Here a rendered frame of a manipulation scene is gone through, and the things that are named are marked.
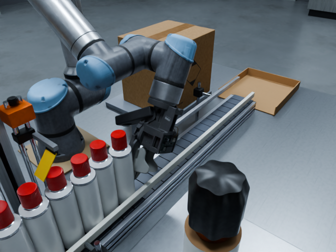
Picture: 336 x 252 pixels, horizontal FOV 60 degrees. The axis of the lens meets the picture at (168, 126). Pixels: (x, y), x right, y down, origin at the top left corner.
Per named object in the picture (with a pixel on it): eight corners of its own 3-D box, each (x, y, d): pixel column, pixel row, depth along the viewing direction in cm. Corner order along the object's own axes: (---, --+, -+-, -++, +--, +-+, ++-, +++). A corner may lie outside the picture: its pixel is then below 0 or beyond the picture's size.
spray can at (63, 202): (65, 255, 61) (41, 185, 50) (59, 236, 65) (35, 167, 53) (89, 243, 63) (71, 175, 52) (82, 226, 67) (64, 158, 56)
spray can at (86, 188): (99, 238, 65) (84, 169, 53) (78, 233, 66) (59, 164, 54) (109, 219, 69) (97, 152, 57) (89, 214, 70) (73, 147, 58)
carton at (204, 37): (167, 119, 110) (167, 50, 95) (123, 100, 123) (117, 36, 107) (210, 90, 130) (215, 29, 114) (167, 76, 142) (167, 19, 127)
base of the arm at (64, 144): (58, 169, 89) (51, 143, 84) (28, 151, 96) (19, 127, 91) (94, 144, 100) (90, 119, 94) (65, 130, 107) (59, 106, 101)
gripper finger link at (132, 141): (128, 164, 69) (138, 129, 68) (123, 161, 70) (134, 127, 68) (140, 162, 73) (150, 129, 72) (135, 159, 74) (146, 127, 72)
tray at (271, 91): (274, 115, 116) (276, 107, 114) (217, 96, 129) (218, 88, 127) (298, 88, 136) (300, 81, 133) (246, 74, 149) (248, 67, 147)
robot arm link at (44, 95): (27, 125, 92) (14, 86, 84) (63, 108, 100) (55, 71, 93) (50, 139, 85) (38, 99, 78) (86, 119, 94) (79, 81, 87)
